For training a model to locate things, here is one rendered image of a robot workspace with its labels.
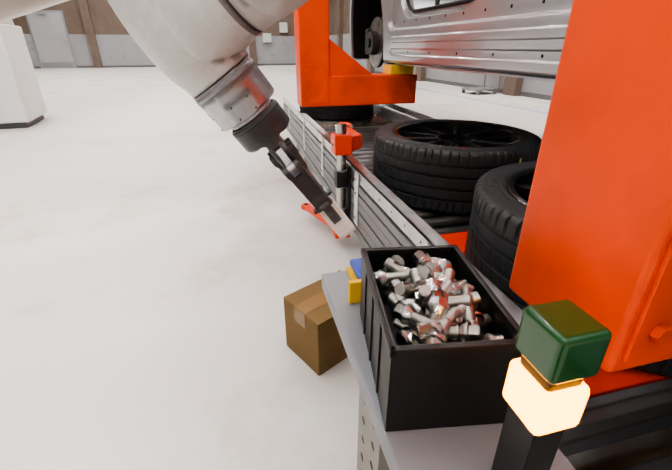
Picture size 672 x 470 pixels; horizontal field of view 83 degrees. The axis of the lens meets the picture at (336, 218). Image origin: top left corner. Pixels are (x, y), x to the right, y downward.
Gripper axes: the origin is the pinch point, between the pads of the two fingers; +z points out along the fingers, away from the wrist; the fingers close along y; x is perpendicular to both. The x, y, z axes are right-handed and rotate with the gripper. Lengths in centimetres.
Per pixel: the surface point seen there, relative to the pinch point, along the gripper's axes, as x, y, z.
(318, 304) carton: -21, -30, 34
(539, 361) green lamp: 7.1, 37.6, -1.9
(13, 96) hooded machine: -216, -441, -120
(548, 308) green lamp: 9.9, 35.9, -3.3
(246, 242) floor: -47, -107, 39
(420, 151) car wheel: 33, -66, 35
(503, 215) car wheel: 27.7, -10.2, 29.7
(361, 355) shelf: -7.8, 16.7, 10.0
